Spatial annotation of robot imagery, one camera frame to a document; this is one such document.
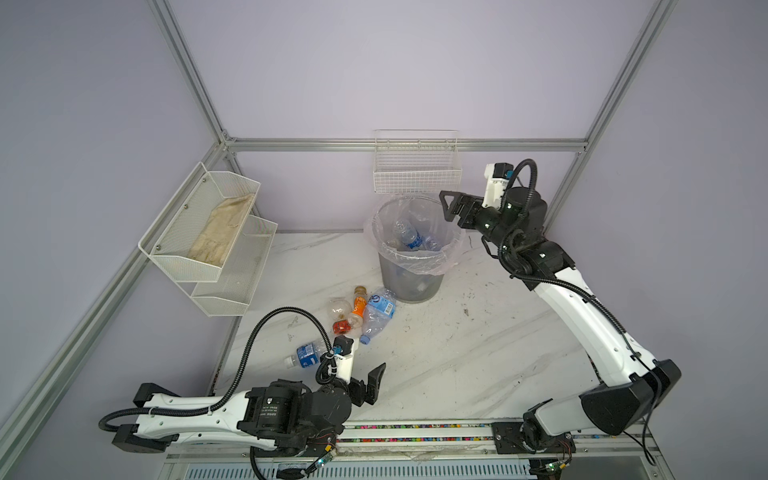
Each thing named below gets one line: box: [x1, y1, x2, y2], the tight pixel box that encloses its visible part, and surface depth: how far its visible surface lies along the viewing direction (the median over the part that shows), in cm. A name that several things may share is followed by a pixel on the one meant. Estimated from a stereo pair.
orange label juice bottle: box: [349, 285, 367, 330], surface depth 93 cm
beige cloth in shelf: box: [188, 193, 256, 267], surface depth 80 cm
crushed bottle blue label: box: [360, 288, 396, 345], surface depth 97 cm
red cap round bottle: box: [332, 320, 352, 334], surface depth 92 cm
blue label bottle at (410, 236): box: [394, 220, 423, 249], surface depth 100 cm
